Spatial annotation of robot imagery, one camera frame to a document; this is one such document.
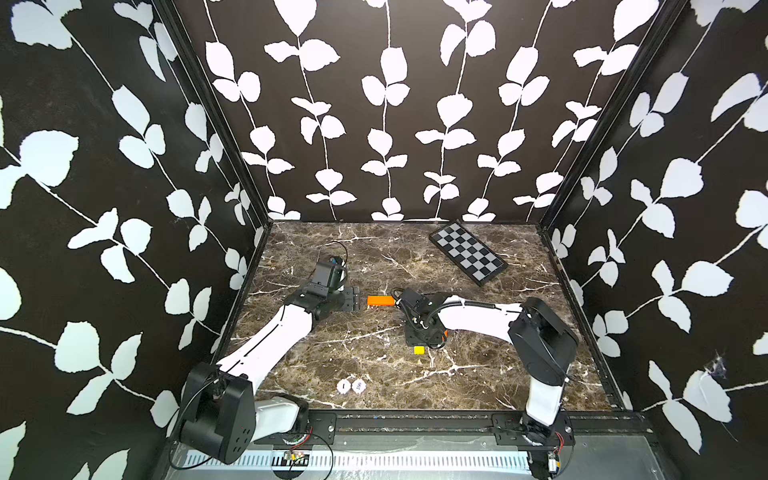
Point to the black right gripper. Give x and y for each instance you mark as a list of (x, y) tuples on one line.
[(411, 340)]

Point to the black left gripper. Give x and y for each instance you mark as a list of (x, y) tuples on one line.
[(351, 298)]

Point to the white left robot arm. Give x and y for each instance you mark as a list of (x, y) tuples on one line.
[(219, 415)]

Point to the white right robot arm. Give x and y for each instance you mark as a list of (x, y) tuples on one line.
[(544, 343)]

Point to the round white sticker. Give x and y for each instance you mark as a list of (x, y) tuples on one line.
[(343, 386)]

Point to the black white checkerboard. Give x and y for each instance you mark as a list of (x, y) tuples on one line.
[(473, 257)]

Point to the hexagonal white sticker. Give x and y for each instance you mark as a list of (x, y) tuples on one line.
[(358, 386)]

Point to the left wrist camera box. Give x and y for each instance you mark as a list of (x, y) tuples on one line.
[(330, 274)]

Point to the black front frame rail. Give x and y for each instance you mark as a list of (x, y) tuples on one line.
[(502, 426)]

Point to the white perforated rail strip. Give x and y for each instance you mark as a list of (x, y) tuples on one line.
[(513, 462)]

